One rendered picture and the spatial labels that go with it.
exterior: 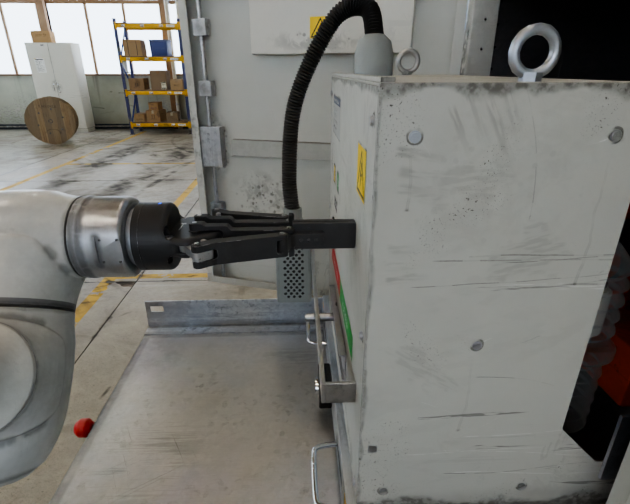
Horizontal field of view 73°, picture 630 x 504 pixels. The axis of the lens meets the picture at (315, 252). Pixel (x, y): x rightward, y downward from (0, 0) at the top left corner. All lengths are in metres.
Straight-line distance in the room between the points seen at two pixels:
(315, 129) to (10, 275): 0.74
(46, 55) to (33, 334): 11.72
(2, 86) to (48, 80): 1.78
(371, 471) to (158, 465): 0.35
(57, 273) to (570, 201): 0.49
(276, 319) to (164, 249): 0.59
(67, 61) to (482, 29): 11.31
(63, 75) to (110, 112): 1.33
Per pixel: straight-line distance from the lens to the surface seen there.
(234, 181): 1.15
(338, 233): 0.47
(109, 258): 0.49
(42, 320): 0.50
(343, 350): 0.62
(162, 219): 0.47
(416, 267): 0.40
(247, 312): 1.01
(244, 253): 0.44
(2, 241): 0.51
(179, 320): 1.05
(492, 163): 0.39
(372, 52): 0.73
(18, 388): 0.46
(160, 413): 0.84
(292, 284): 0.87
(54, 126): 10.36
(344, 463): 0.63
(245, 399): 0.84
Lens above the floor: 1.40
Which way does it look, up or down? 23 degrees down
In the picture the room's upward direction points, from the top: straight up
